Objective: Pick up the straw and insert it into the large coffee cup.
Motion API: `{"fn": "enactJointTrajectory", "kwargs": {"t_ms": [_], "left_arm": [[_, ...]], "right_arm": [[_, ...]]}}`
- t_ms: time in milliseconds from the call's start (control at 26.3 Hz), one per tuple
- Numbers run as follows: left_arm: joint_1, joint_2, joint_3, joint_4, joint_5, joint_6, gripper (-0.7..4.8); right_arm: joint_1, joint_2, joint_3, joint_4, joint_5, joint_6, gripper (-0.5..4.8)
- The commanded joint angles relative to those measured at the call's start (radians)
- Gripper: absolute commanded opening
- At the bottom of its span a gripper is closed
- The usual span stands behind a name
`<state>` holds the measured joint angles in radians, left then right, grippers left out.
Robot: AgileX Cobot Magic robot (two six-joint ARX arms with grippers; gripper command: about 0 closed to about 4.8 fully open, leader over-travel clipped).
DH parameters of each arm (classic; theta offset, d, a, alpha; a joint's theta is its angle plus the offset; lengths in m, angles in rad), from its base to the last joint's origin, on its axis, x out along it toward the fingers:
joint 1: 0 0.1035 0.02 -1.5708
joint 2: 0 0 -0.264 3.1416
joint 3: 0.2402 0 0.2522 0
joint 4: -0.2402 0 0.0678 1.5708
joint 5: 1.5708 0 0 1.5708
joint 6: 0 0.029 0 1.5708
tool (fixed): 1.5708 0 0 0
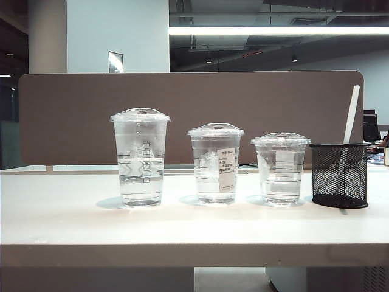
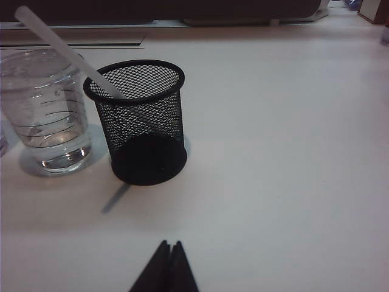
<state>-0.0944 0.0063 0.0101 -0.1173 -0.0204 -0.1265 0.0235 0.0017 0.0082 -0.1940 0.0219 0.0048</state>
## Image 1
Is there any medium clear cup with label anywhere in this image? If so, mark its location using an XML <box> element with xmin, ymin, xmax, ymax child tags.
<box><xmin>187</xmin><ymin>122</ymin><xmax>246</xmax><ymax>206</ymax></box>

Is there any white plastic straw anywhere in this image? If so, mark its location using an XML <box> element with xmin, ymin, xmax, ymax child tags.
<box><xmin>337</xmin><ymin>85</ymin><xmax>361</xmax><ymax>215</ymax></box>

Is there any black mesh pen holder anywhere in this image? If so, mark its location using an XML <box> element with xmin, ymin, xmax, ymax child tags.
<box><xmin>309</xmin><ymin>142</ymin><xmax>371</xmax><ymax>209</ymax></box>

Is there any seated person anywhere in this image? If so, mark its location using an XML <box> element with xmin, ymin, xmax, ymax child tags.
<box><xmin>367</xmin><ymin>128</ymin><xmax>389</xmax><ymax>153</ymax></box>

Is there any computer monitor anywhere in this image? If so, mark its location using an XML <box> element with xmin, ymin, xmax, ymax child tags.
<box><xmin>363</xmin><ymin>109</ymin><xmax>380</xmax><ymax>142</ymax></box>

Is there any brown fabric desk divider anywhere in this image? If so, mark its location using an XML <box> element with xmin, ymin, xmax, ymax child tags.
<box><xmin>18</xmin><ymin>70</ymin><xmax>366</xmax><ymax>167</ymax></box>

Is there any long white ceiling light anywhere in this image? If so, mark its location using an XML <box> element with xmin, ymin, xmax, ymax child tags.
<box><xmin>168</xmin><ymin>26</ymin><xmax>389</xmax><ymax>36</ymax></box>

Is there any framed wall sign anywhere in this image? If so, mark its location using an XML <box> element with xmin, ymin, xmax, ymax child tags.
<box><xmin>108</xmin><ymin>50</ymin><xmax>124</xmax><ymax>74</ymax></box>

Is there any large clear plastic cup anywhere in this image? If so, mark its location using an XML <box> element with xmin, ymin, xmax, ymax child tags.
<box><xmin>109</xmin><ymin>106</ymin><xmax>171</xmax><ymax>209</ymax></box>

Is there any white square pillar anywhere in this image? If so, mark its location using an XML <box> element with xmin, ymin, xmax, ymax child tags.
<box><xmin>27</xmin><ymin>0</ymin><xmax>68</xmax><ymax>74</ymax></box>

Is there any small clear plastic cup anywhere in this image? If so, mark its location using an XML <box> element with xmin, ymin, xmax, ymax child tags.
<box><xmin>250</xmin><ymin>132</ymin><xmax>312</xmax><ymax>208</ymax></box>

